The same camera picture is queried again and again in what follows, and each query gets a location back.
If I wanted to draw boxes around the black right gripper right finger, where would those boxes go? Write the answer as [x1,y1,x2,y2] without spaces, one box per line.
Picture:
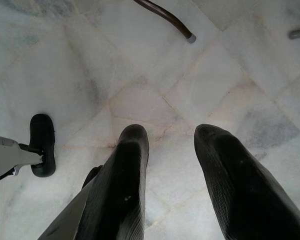
[194,123,300,240]

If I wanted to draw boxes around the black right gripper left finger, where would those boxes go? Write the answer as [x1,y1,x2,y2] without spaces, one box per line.
[77,124,150,240]

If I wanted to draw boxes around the black robot right foot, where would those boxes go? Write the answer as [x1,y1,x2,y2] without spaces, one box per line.
[81,164,104,190]

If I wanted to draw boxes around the black robot foot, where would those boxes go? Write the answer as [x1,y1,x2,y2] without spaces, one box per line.
[29,113,57,179]
[81,164,104,190]

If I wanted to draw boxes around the black robot left foot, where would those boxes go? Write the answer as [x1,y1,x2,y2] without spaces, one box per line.
[29,113,57,179]

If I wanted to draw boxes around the grey robot left leg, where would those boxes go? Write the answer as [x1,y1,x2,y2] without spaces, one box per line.
[0,134,45,185]

